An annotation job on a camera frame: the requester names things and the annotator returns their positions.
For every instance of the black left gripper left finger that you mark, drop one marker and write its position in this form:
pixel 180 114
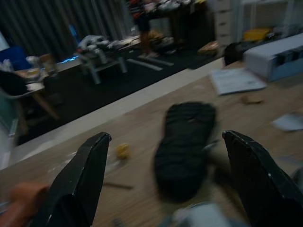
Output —
pixel 78 189

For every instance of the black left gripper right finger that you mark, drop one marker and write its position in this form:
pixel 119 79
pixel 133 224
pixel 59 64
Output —
pixel 265 189

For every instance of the blue bin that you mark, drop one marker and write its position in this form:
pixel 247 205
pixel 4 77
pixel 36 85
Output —
pixel 16 58

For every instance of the orange object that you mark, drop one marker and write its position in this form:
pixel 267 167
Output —
pixel 26 198

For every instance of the yellow crumpled paper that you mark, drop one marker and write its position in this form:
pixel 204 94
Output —
pixel 122 151

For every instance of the grey plastic wrapper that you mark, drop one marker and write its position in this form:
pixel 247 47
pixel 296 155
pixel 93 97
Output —
pixel 203 216

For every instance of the white paper sheet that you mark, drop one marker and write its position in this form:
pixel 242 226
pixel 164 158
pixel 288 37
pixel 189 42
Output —
pixel 290 122

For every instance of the brown paper scrap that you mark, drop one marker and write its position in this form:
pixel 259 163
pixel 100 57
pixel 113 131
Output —
pixel 251 100

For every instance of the black slipper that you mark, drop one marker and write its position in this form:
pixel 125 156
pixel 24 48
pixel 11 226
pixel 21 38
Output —
pixel 184 146

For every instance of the white printed booklet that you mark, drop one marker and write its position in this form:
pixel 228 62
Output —
pixel 236 81

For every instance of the black chair with wooden legs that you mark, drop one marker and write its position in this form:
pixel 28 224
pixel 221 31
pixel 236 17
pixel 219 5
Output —
pixel 11 85

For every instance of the brown jar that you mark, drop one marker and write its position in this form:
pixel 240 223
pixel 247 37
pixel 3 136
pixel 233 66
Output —
pixel 48 63

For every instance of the white low table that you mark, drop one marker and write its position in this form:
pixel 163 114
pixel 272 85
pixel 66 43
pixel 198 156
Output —
pixel 104 61

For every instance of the long white cardboard box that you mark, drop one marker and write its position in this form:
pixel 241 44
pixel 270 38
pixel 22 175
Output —
pixel 272 56

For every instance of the black bag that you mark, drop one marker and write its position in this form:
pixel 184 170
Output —
pixel 235 53

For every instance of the white floor tape strip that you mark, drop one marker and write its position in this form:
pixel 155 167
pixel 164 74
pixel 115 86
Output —
pixel 145 64
pixel 156 60

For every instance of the pile of clothes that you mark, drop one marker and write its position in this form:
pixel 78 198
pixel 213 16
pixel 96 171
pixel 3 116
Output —
pixel 101 43

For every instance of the brown woven basket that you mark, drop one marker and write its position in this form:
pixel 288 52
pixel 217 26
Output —
pixel 209 48

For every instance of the yellow container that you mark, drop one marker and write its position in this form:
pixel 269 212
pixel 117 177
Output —
pixel 256 34

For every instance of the dark grey curtain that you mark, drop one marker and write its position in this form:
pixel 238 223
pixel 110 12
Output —
pixel 42 23

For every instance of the white drawer cabinet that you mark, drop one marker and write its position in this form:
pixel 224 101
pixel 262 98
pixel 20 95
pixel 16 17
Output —
pixel 223 21

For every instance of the person in dark shorts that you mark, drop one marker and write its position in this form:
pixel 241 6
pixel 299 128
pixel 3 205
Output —
pixel 144 26

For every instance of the dark wooden table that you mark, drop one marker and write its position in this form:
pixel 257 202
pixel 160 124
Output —
pixel 187 21

